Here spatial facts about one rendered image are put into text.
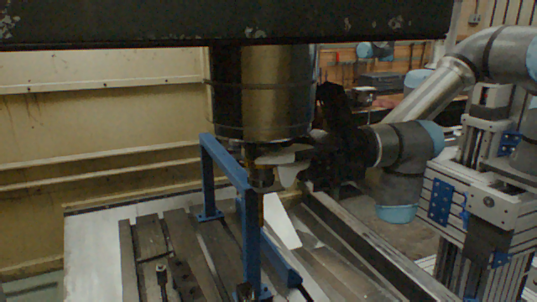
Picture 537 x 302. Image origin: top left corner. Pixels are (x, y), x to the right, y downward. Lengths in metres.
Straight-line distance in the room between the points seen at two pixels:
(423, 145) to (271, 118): 0.32
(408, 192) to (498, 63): 0.35
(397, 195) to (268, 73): 0.37
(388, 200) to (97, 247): 1.14
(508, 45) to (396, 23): 0.46
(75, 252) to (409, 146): 1.25
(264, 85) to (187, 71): 1.09
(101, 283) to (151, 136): 0.57
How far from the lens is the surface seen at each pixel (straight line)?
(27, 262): 1.77
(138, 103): 1.50
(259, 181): 0.52
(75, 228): 1.60
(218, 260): 1.14
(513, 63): 0.86
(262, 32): 0.36
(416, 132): 0.65
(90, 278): 1.47
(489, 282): 1.80
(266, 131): 0.43
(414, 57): 4.34
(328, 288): 1.29
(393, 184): 0.68
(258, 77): 0.42
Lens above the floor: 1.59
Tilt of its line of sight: 21 degrees down
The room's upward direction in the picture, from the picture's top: straight up
